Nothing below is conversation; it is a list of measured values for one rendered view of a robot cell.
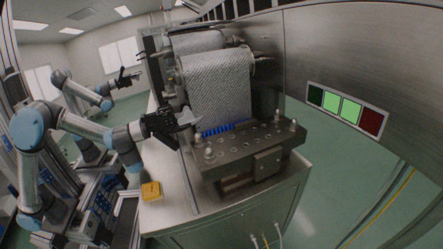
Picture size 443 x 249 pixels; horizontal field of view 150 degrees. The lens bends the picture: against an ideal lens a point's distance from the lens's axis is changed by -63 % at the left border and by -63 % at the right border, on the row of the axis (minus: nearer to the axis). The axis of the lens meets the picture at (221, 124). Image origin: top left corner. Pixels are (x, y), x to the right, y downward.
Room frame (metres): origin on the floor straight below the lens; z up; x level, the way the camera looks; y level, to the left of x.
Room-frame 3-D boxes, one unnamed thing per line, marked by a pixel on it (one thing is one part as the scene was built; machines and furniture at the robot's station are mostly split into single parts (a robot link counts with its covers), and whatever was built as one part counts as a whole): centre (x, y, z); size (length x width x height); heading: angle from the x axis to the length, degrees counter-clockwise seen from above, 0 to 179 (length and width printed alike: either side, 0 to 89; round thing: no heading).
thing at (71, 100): (0.85, 1.02, 1.19); 0.15 x 0.12 x 0.55; 30
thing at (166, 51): (0.80, 0.21, 1.34); 0.06 x 0.06 x 0.06; 17
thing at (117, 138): (0.43, 0.36, 1.11); 0.11 x 0.08 x 0.09; 107
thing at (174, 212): (1.48, 0.35, 0.88); 2.52 x 0.66 x 0.04; 17
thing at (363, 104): (0.29, -0.31, 1.19); 0.25 x 0.01 x 0.07; 17
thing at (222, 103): (0.55, -0.02, 1.11); 0.23 x 0.01 x 0.18; 107
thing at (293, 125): (0.45, -0.26, 1.05); 0.04 x 0.04 x 0.04
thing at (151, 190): (0.35, 0.29, 0.91); 0.07 x 0.07 x 0.02; 17
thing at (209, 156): (0.36, 0.05, 1.05); 0.04 x 0.04 x 0.04
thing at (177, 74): (0.57, 0.13, 1.25); 0.07 x 0.02 x 0.07; 17
